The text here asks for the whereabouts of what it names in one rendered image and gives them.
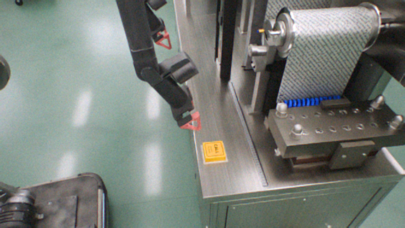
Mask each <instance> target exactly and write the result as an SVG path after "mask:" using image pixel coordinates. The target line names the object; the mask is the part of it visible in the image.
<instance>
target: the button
mask: <svg viewBox="0 0 405 228"><path fill-rule="evenodd" d="M202 149H203V153H204V157H205V161H206V162H214V161H220V160H226V154H225V149H224V144H223V143H222V141H213V142H203V143H202Z"/></svg>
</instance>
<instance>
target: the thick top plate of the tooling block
mask: <svg viewBox="0 0 405 228"><path fill-rule="evenodd" d="M372 101H373V100H368V101H353V102H351V104H350V105H349V107H341V108H334V109H322V108H321V107H320V105H319V104H318V105H310V106H304V107H290V108H287V109H288V111H287V117H285V118H279V117H277V116H276V114H275V113H276V111H277V109H270V110H269V113H268V118H267V123H268V127H269V128H270V129H271V132H272V135H273V137H274V139H275V142H276V144H277V146H278V148H279V150H280V153H281V156H282V158H287V157H298V156H309V155H317V154H328V153H335V151H336V149H337V147H338V145H339V143H341V142H354V141H366V140H367V139H372V141H373V143H374V144H375V145H374V146H373V148H372V149H376V148H382V147H384V148H387V147H393V146H400V145H405V122H403V124H404V125H403V126H402V128H401V129H400V130H395V129H393V128H390V126H388V123H389V121H390V120H391V119H392V118H395V116H396V115H397V114H396V113H395V112H394V111H393V110H392V109H391V108H390V107H389V106H388V105H387V104H386V103H385V102H384V104H383V107H382V109H375V108H373V107H371V105H370V102H372ZM297 124H300V125H301V126H302V128H303V130H302V137H301V139H300V140H294V139H292V138H291V137H290V136H289V133H290V132H291V130H292V128H293V127H294V126H295V125H297Z"/></svg>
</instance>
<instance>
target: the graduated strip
mask: <svg viewBox="0 0 405 228"><path fill-rule="evenodd" d="M228 85H229V88H230V92H231V95H232V98H233V99H234V103H235V105H236V109H237V112H238V115H239V119H240V121H241V124H242V126H243V129H244V132H245V136H246V139H247V141H248V145H249V148H250V151H251V153H252V155H253V159H254V163H255V165H256V168H257V172H258V175H259V176H260V180H261V183H262V186H270V185H269V182H268V180H267V178H266V174H265V172H264V169H263V166H262V163H261V160H260V158H259V155H258V153H257V149H256V146H255V144H254V140H253V137H252V135H251V133H250V130H249V128H248V124H247V122H246V119H245V115H244V113H243V110H242V108H241V106H240V102H239V99H238V97H237V93H236V90H235V88H234V84H233V83H232V82H228Z"/></svg>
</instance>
